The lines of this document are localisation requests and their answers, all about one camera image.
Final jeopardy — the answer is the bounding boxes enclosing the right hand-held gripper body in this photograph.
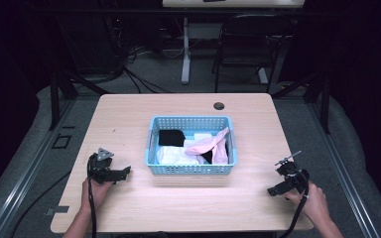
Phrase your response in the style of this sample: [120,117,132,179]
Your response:
[274,150,311,195]

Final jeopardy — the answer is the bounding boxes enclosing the person's right hand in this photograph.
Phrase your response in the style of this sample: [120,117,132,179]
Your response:
[284,180,331,228]

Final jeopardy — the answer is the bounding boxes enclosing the person's left hand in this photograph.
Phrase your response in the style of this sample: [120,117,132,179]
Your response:
[80,178,114,213]

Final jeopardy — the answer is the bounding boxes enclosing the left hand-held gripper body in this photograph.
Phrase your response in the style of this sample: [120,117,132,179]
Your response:
[86,147,124,184]

